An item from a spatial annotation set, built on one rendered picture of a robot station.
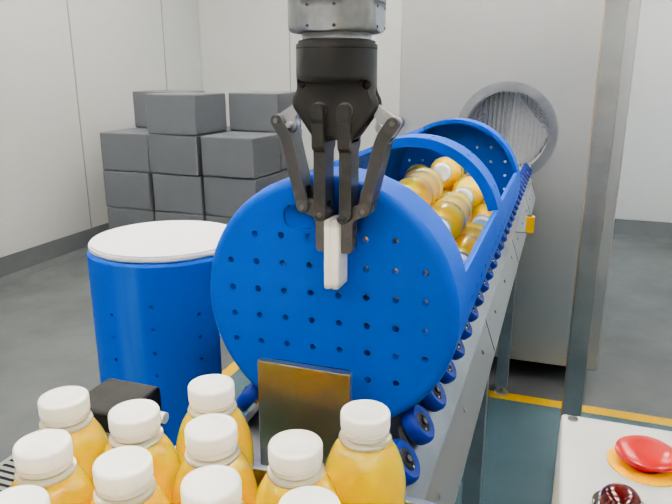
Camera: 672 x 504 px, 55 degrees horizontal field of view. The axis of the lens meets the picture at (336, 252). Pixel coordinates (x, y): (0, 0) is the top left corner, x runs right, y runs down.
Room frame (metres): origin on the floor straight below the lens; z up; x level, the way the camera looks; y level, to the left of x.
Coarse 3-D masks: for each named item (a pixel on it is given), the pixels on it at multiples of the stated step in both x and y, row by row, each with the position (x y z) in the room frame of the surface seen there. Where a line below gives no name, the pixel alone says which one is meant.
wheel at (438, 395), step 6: (438, 384) 0.71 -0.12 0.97; (432, 390) 0.68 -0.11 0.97; (438, 390) 0.69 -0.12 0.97; (426, 396) 0.67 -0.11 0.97; (432, 396) 0.67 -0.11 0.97; (438, 396) 0.68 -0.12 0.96; (444, 396) 0.70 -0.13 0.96; (426, 402) 0.67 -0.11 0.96; (432, 402) 0.67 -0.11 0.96; (438, 402) 0.67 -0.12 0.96; (444, 402) 0.68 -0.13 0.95; (432, 408) 0.67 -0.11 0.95; (438, 408) 0.67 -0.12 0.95
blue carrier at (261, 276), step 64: (448, 128) 1.46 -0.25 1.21; (384, 192) 0.63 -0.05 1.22; (512, 192) 1.21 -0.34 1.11; (256, 256) 0.67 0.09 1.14; (320, 256) 0.64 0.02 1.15; (384, 256) 0.62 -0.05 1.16; (448, 256) 0.61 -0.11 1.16; (256, 320) 0.67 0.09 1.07; (320, 320) 0.64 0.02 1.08; (384, 320) 0.62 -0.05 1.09; (448, 320) 0.60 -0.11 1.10; (256, 384) 0.67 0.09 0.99; (384, 384) 0.62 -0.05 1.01
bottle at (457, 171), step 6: (438, 162) 1.32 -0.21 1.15; (444, 162) 1.31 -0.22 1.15; (450, 162) 1.31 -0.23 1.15; (450, 168) 1.30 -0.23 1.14; (456, 168) 1.31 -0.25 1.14; (462, 168) 1.36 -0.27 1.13; (456, 174) 1.31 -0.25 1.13; (462, 174) 1.36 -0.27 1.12; (450, 180) 1.30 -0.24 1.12; (456, 180) 1.32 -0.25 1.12; (444, 186) 1.32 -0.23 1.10; (450, 186) 1.32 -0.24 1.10
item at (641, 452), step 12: (624, 444) 0.35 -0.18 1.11; (636, 444) 0.35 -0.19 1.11; (648, 444) 0.35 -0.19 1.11; (660, 444) 0.35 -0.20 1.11; (624, 456) 0.34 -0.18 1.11; (636, 456) 0.34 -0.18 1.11; (648, 456) 0.34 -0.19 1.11; (660, 456) 0.34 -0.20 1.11; (636, 468) 0.34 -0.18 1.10; (648, 468) 0.33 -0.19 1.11; (660, 468) 0.33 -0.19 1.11
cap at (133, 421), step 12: (120, 408) 0.45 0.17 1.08; (132, 408) 0.45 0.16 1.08; (144, 408) 0.45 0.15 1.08; (156, 408) 0.45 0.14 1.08; (108, 420) 0.44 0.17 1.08; (120, 420) 0.43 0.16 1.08; (132, 420) 0.43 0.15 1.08; (144, 420) 0.43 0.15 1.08; (156, 420) 0.44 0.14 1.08; (120, 432) 0.43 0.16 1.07; (132, 432) 0.43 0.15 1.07; (144, 432) 0.43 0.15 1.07; (156, 432) 0.44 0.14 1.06
